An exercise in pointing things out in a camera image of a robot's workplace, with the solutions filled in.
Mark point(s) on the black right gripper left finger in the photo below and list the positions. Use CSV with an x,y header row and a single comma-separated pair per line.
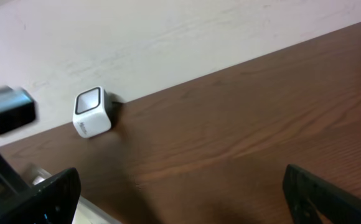
x,y
54,200

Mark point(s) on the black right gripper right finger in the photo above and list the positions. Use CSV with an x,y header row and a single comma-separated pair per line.
x,y
308,195

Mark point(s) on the white Panadol box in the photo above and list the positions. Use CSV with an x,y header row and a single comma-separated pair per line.
x,y
86,211

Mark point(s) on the white barcode scanner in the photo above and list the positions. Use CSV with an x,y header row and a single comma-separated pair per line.
x,y
92,112

